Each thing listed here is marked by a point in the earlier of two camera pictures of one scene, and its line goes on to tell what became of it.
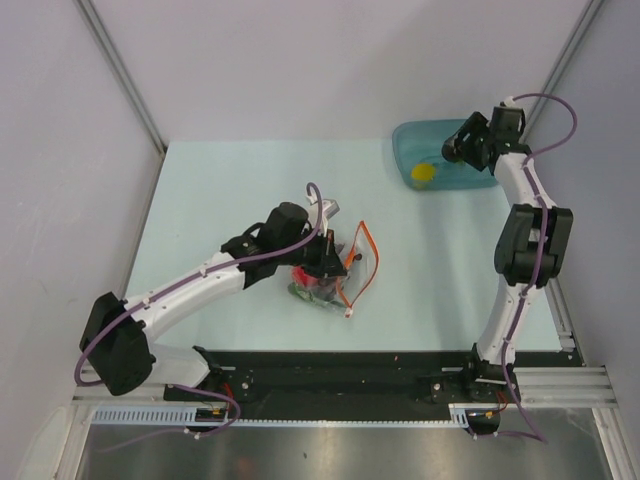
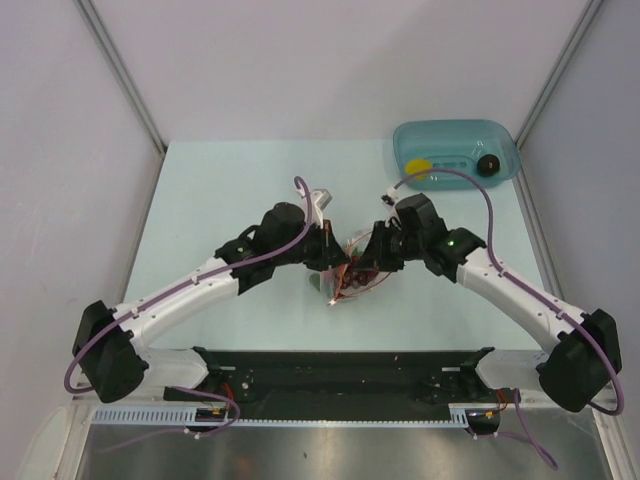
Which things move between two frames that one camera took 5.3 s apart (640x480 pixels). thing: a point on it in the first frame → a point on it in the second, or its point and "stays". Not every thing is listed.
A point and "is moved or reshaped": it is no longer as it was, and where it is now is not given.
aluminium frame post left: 121,71 stays
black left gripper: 327,262 stays
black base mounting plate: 352,386 stays
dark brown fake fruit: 450,153 is moved or reshaped
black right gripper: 475,126 → 375,256
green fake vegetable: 294,288 → 315,278
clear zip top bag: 361,260 is moved or reshaped
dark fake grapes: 326,288 → 355,277
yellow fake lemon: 423,172 is moved or reshaped
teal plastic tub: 419,142 stays
